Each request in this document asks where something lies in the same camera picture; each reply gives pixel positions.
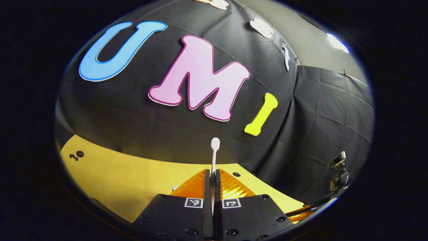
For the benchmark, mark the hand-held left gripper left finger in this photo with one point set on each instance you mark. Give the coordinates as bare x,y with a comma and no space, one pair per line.
207,201

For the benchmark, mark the black backdrop cloth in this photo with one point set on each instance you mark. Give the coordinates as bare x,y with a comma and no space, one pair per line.
167,127

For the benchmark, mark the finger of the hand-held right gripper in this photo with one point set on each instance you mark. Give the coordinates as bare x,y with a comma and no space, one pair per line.
302,214

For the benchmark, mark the white toothbrush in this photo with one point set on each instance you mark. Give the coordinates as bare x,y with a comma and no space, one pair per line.
215,144

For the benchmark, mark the wooden desktop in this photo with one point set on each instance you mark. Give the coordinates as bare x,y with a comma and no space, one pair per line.
133,177

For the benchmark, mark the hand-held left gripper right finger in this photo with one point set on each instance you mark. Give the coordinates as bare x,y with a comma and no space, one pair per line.
217,201

